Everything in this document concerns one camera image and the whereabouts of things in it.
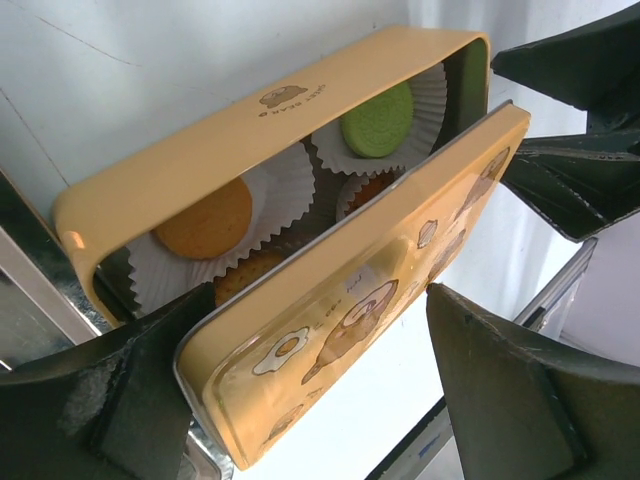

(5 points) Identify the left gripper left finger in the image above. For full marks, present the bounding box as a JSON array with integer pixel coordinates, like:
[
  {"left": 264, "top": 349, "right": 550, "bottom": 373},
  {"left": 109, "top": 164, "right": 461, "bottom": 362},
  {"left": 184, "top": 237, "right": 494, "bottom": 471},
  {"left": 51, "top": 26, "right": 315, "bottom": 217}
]
[{"left": 1, "top": 283, "right": 215, "bottom": 479}]

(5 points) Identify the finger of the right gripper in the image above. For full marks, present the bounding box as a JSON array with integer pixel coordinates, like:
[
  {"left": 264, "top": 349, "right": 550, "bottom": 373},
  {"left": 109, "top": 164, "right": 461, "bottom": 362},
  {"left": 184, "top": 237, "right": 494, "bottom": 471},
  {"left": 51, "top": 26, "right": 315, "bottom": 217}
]
[
  {"left": 491, "top": 3, "right": 639, "bottom": 113},
  {"left": 501, "top": 133, "right": 639, "bottom": 242}
]

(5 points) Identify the steel tin lid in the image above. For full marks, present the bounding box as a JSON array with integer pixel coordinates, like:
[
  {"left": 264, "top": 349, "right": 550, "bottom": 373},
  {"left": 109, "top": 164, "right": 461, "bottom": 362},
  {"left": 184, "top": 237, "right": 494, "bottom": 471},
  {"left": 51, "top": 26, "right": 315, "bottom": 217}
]
[{"left": 174, "top": 102, "right": 530, "bottom": 470}]

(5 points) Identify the white paper cup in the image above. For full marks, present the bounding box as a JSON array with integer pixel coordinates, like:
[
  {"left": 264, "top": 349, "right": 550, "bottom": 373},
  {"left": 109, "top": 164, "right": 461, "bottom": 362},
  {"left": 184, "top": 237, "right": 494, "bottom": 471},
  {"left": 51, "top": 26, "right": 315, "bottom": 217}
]
[
  {"left": 126, "top": 142, "right": 315, "bottom": 314},
  {"left": 335, "top": 169, "right": 404, "bottom": 222},
  {"left": 311, "top": 63, "right": 448, "bottom": 175}
]

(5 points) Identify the gold cookie tin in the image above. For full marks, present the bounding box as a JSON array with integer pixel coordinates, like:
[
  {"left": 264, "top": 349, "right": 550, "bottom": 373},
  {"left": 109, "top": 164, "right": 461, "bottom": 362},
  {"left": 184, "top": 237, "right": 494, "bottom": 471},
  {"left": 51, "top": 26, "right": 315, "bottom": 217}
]
[{"left": 54, "top": 25, "right": 490, "bottom": 327}]

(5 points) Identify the orange cookie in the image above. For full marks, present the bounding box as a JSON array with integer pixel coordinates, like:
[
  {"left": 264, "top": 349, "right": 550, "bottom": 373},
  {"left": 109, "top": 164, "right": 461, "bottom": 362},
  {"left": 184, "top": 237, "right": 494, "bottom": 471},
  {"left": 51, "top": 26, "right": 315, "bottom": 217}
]
[
  {"left": 213, "top": 250, "right": 284, "bottom": 307},
  {"left": 153, "top": 178, "right": 253, "bottom": 260},
  {"left": 348, "top": 171, "right": 396, "bottom": 213}
]

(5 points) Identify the green cookie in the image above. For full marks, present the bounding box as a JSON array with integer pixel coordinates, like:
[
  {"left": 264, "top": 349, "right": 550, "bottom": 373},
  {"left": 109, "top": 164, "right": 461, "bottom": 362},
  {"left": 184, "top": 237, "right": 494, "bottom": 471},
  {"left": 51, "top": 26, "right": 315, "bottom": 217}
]
[{"left": 340, "top": 81, "right": 414, "bottom": 159}]

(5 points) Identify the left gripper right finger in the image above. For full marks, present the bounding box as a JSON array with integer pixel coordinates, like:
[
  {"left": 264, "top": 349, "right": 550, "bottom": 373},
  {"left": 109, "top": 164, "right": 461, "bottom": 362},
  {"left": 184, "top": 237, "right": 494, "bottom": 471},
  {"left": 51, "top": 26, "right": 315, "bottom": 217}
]
[{"left": 426, "top": 284, "right": 639, "bottom": 479}]

